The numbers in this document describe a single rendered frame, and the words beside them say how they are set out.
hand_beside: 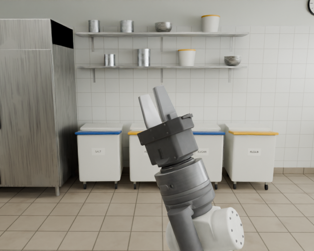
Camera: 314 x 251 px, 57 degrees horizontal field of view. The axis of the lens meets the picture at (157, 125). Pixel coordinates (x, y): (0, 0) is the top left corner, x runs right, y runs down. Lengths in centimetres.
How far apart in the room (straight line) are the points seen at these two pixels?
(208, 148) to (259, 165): 67
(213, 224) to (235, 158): 327
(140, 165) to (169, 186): 318
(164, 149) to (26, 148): 323
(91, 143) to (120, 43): 145
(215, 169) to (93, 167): 152
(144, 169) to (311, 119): 250
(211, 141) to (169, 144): 316
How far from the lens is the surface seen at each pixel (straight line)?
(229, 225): 48
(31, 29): 356
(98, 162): 372
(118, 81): 416
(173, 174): 47
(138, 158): 363
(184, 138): 47
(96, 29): 402
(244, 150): 375
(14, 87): 359
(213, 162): 370
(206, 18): 397
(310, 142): 478
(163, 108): 48
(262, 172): 389
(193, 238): 47
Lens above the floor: 150
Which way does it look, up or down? 11 degrees down
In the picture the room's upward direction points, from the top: straight up
